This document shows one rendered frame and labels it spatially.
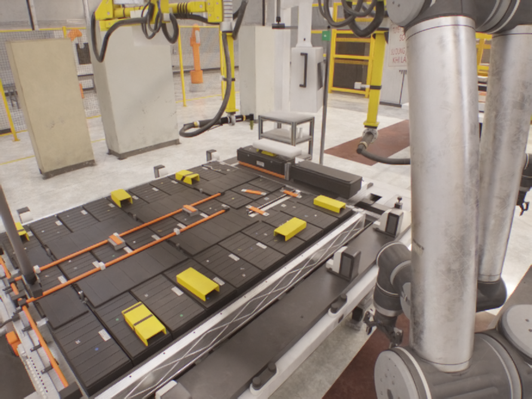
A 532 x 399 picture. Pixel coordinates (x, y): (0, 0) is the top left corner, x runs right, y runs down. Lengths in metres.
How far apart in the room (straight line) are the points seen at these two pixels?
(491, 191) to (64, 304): 1.37
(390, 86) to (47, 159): 9.03
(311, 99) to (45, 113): 3.77
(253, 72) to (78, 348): 7.09
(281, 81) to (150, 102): 2.27
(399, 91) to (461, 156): 10.16
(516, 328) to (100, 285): 1.31
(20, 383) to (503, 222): 1.61
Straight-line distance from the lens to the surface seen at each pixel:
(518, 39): 0.91
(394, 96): 10.92
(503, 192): 0.93
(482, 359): 0.89
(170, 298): 1.27
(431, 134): 0.71
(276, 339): 1.27
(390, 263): 1.04
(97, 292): 1.38
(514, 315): 1.00
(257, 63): 7.76
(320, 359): 2.35
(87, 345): 1.21
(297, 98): 4.53
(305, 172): 2.07
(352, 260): 1.48
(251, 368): 1.20
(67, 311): 1.35
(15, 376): 1.58
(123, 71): 5.94
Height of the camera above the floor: 1.84
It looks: 26 degrees down
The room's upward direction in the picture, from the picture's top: straight up
